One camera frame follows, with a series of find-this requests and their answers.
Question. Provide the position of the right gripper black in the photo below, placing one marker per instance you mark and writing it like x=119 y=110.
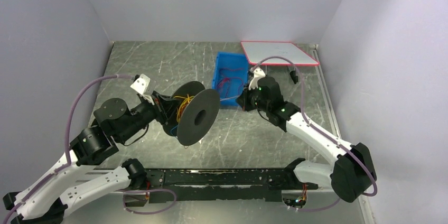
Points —
x=244 y=100

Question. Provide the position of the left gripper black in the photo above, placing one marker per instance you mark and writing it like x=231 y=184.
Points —
x=162 y=106

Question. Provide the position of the grey perforated cable spool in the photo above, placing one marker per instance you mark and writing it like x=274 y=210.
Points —
x=194 y=114

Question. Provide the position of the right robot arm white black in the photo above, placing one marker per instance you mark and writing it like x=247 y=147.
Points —
x=349 y=171

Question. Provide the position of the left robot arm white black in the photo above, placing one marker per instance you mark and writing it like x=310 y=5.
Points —
x=55 y=195

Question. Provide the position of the blue plastic bin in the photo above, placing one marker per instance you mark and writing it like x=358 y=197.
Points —
x=230 y=76

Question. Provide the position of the white board red rim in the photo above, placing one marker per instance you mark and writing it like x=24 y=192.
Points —
x=255 y=51

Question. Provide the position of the black board foot right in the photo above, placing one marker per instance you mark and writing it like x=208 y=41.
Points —
x=294 y=76

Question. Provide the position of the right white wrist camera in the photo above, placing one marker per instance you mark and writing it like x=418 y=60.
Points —
x=258 y=74

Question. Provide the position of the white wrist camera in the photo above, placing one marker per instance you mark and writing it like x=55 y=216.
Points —
x=142 y=85
x=258 y=74

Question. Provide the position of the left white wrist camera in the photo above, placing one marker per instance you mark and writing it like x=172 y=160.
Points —
x=142 y=85

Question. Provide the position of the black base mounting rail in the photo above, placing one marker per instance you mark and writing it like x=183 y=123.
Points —
x=219 y=184

